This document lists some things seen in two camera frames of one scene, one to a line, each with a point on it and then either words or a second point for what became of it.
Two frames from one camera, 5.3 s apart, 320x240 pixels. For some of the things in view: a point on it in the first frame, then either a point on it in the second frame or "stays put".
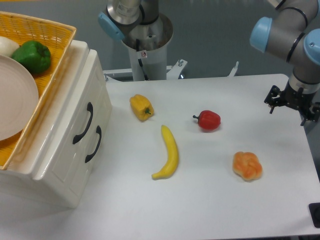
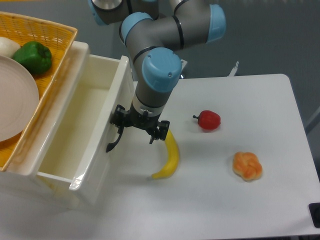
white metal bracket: (233, 70) stays put
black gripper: (297, 99) to (122, 119)
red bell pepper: (208, 121) stays put
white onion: (7, 46) stays put
